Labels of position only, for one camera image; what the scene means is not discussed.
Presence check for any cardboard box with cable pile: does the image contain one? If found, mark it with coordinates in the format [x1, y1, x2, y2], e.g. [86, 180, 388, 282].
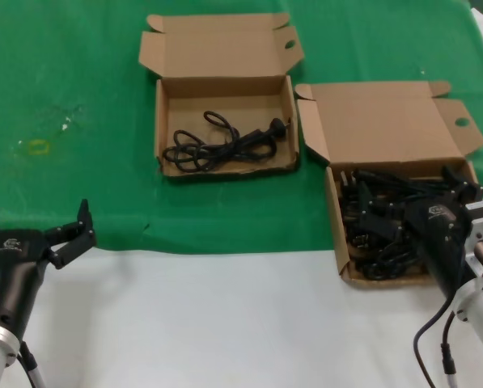
[294, 80, 483, 290]

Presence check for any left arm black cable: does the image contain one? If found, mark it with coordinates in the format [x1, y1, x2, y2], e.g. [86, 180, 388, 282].
[17, 341, 46, 388]

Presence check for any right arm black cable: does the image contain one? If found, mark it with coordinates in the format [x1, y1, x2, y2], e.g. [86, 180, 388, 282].
[413, 297, 463, 388]

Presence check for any black power cable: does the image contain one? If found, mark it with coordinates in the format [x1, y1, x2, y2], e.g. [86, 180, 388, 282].
[162, 111, 292, 171]

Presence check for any green tablecloth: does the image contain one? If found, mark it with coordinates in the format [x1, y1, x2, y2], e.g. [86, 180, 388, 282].
[0, 0, 483, 259]

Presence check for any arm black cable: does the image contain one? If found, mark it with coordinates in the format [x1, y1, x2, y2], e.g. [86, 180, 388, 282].
[17, 341, 46, 388]
[413, 297, 463, 388]

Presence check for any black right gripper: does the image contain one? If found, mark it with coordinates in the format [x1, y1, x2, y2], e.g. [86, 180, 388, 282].
[356, 164, 483, 297]

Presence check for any cardboard box with torn rim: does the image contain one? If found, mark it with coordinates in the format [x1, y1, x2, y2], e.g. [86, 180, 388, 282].
[138, 11, 306, 177]

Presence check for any pile of black power cables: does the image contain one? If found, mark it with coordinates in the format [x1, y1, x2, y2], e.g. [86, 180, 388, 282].
[337, 167, 468, 280]

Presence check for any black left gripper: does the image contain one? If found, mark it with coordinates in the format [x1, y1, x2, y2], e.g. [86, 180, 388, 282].
[0, 196, 98, 337]

